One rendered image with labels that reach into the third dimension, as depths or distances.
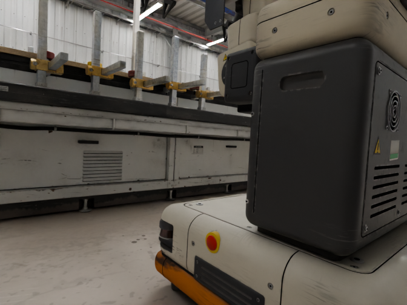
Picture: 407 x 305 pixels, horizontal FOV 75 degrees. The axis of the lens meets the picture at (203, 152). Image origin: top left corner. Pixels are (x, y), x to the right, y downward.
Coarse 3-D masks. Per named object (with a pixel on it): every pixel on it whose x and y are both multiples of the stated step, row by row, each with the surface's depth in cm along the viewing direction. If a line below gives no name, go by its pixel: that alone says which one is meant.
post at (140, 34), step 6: (138, 36) 155; (138, 42) 155; (138, 48) 155; (138, 54) 155; (138, 60) 155; (138, 66) 156; (138, 72) 156; (138, 78) 156; (138, 90) 157; (138, 96) 157
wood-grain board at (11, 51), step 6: (0, 48) 130; (6, 48) 131; (12, 48) 133; (12, 54) 135; (18, 54) 135; (24, 54) 136; (30, 54) 138; (36, 54) 140; (72, 66) 152; (78, 66) 153; (84, 66) 155; (120, 72) 169; (144, 78) 180; (150, 78) 183; (162, 84) 190; (192, 90) 208; (222, 96) 229
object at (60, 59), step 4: (60, 52) 107; (56, 56) 112; (60, 56) 107; (64, 56) 108; (52, 60) 119; (56, 60) 112; (60, 60) 109; (64, 60) 108; (48, 64) 125; (52, 64) 119; (56, 64) 116; (60, 64) 116; (48, 68) 125; (52, 68) 124; (56, 68) 124
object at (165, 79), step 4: (164, 76) 140; (168, 76) 140; (148, 80) 153; (152, 80) 150; (156, 80) 147; (160, 80) 143; (164, 80) 140; (168, 80) 140; (144, 84) 157; (148, 84) 153; (152, 84) 150; (156, 84) 149; (132, 88) 170
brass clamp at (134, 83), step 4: (132, 80) 154; (136, 80) 155; (140, 80) 156; (144, 80) 158; (132, 84) 154; (136, 84) 155; (140, 84) 156; (144, 88) 159; (148, 88) 160; (152, 88) 162
